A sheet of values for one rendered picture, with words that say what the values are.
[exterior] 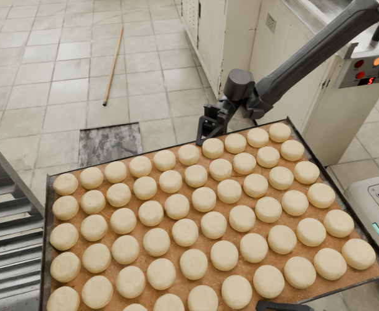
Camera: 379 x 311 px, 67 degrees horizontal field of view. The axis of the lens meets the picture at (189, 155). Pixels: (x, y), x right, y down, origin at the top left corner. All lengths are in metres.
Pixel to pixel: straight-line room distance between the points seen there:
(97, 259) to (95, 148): 1.43
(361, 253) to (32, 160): 1.85
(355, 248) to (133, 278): 0.39
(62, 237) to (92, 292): 0.13
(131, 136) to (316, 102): 1.17
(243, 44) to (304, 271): 1.53
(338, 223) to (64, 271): 0.51
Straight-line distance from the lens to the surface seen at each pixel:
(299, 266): 0.56
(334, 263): 0.58
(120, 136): 1.99
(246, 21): 1.83
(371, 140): 2.29
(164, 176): 0.63
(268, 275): 0.55
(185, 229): 0.57
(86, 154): 1.95
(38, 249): 1.11
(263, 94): 0.80
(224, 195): 0.60
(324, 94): 1.36
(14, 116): 2.45
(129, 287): 0.55
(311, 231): 0.59
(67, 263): 0.60
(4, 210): 0.89
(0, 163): 0.76
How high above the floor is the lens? 1.43
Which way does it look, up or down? 51 degrees down
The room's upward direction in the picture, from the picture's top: straight up
